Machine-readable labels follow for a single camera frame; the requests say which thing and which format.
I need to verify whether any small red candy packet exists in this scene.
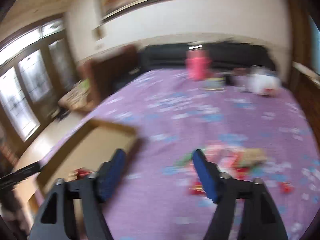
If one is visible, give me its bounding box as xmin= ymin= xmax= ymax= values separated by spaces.
xmin=279 ymin=182 xmax=294 ymax=194

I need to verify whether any beige cracker packet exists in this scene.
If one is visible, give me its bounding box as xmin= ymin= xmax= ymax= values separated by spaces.
xmin=237 ymin=148 xmax=267 ymax=167

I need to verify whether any cardboard box tray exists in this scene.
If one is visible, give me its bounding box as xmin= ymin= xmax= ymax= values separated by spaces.
xmin=16 ymin=119 xmax=144 ymax=229

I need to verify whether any purple floral tablecloth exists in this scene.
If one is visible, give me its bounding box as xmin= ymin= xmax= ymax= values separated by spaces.
xmin=37 ymin=67 xmax=318 ymax=240

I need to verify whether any wooden glass door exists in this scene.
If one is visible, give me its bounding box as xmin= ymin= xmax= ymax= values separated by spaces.
xmin=1 ymin=14 xmax=79 ymax=157

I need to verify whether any white plastic jar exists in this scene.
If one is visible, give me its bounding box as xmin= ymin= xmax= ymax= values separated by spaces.
xmin=246 ymin=66 xmax=281 ymax=96

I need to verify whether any brown armchair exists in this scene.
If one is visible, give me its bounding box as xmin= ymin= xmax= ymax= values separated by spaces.
xmin=58 ymin=44 xmax=138 ymax=114

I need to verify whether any black sofa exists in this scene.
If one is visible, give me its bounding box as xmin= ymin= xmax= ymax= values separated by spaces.
xmin=120 ymin=41 xmax=276 ymax=86

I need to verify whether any pink sleeved thermos bottle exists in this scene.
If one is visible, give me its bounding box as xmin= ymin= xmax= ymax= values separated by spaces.
xmin=185 ymin=42 xmax=211 ymax=81

